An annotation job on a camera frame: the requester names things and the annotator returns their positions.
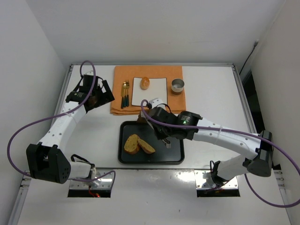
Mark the bread slice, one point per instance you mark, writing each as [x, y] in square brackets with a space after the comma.
[131, 145]
[145, 146]

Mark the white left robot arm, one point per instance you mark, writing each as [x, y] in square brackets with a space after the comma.
[46, 159]

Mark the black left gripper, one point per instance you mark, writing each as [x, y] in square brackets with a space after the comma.
[99, 98]

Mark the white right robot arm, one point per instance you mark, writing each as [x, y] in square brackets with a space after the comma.
[255, 151]

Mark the black baking tray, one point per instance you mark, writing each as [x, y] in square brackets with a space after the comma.
[162, 156]

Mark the metal cup with brown sleeve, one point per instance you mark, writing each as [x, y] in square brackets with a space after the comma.
[177, 86]

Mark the metal base plate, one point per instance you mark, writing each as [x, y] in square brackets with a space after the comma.
[203, 181]
[101, 180]

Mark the sesame bread roll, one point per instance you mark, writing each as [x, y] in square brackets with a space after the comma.
[144, 83]

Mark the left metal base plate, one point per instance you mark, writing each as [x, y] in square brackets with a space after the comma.
[101, 180]

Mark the white square plate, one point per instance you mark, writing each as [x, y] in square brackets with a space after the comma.
[156, 89]

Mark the left bread slice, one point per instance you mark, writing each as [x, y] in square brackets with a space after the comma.
[131, 145]

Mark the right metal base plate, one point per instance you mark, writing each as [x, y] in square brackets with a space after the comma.
[203, 181]

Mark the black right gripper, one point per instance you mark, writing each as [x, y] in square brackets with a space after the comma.
[159, 132]

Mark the brown croissant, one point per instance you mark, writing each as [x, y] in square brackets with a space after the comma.
[141, 119]

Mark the orange cloth placemat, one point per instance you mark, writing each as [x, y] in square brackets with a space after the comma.
[177, 103]

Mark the right bread slice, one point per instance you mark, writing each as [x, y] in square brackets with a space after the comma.
[145, 146]

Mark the metal tongs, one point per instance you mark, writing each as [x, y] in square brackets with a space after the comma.
[165, 141]

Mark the gold spoon green handle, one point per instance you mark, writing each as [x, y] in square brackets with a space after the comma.
[127, 94]

